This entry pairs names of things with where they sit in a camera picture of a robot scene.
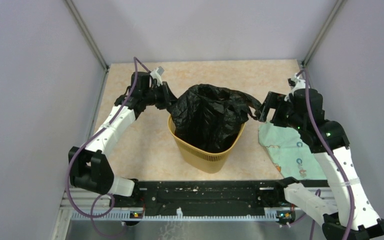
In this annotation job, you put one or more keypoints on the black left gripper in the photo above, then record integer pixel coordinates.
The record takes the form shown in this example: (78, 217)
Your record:
(169, 97)

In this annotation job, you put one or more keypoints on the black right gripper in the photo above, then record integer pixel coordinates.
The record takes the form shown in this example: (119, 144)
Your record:
(274, 100)

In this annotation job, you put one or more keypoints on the black plastic trash bag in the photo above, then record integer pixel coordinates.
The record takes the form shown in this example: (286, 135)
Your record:
(210, 117)

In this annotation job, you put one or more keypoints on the yellow ribbed trash bin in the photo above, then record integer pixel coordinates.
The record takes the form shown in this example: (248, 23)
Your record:
(207, 162)

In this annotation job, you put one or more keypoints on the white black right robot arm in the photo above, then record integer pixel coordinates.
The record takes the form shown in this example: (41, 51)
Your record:
(351, 217)

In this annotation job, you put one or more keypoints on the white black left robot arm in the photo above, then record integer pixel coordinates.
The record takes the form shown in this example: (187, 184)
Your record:
(91, 170)

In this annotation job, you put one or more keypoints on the light green patterned cloth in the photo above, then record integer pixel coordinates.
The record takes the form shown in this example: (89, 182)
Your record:
(289, 154)

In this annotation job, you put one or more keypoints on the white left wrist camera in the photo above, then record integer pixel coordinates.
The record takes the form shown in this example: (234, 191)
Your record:
(156, 75)

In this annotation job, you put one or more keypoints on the right aluminium frame post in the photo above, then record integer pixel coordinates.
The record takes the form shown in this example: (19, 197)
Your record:
(328, 23)

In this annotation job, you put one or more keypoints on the aluminium frame post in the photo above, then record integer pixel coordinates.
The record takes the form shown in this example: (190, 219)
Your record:
(87, 35)
(328, 23)

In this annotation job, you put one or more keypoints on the left aluminium frame post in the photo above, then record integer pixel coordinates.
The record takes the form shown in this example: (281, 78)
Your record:
(87, 35)

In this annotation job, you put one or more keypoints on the grey slotted cable duct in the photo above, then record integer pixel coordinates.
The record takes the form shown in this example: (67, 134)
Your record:
(132, 216)

